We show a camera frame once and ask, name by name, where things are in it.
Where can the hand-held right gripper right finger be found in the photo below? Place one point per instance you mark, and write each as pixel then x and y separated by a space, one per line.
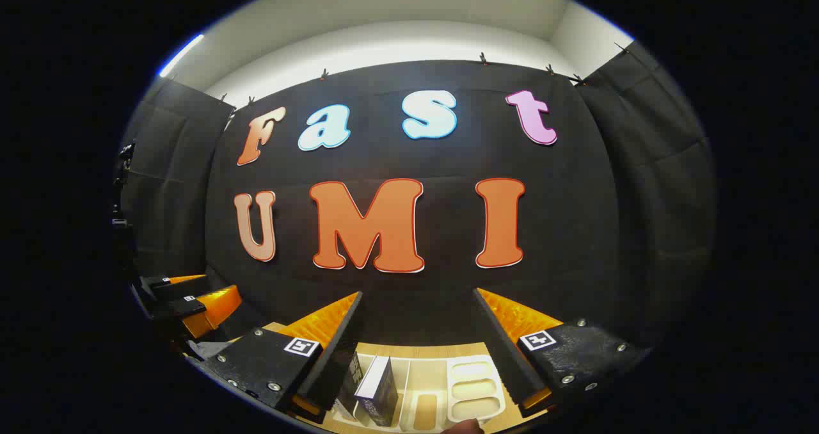
pixel 505 354

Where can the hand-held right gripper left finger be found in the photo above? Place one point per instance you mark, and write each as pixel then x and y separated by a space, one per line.
pixel 336 351

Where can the white bookshelf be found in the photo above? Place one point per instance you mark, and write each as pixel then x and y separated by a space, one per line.
pixel 470 389

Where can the portrait cover book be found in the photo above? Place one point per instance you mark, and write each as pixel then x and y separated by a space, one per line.
pixel 350 376

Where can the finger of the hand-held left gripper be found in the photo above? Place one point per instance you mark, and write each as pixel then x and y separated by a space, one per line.
pixel 211 309
pixel 173 287

